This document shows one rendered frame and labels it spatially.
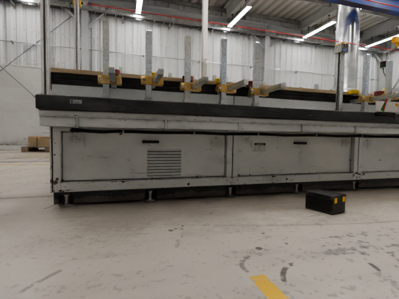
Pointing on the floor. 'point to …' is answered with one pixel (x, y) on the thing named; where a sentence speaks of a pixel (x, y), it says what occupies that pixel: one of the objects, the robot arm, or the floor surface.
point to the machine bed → (209, 151)
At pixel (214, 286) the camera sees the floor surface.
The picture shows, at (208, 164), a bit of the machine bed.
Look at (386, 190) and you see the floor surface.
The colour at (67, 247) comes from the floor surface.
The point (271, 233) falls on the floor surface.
